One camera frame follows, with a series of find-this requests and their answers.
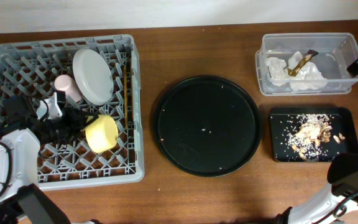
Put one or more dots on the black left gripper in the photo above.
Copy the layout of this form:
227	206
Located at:
78	121

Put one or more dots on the white paper napkin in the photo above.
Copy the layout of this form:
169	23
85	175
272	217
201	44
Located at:
308	78

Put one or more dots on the grey round plate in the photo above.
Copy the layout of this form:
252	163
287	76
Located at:
93	76

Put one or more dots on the food scraps and rice pile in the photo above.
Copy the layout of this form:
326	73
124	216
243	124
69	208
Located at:
311	138

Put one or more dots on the wooden chopstick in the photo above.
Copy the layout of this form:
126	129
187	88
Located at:
125	97
131	91

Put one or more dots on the grey plastic dishwasher rack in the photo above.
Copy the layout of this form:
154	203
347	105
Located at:
29	68

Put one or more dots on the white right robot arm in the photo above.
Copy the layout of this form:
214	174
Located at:
337	198

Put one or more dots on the yellow bowl with food scraps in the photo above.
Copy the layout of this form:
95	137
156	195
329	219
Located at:
102	134

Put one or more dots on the round black tray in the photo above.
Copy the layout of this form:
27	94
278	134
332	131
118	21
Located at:
207	126

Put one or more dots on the pink plastic cup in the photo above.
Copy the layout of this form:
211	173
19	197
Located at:
68	85

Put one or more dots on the light blue plastic cup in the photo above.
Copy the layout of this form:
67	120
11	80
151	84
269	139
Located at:
43	111

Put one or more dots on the clear plastic bin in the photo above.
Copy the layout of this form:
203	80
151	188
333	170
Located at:
336	51

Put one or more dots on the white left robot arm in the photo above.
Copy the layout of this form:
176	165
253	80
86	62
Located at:
21	137

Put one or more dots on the gold foil wrapper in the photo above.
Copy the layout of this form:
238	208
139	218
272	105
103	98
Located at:
308	56

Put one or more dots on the black rectangular tray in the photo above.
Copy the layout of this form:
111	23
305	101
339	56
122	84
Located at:
342	119

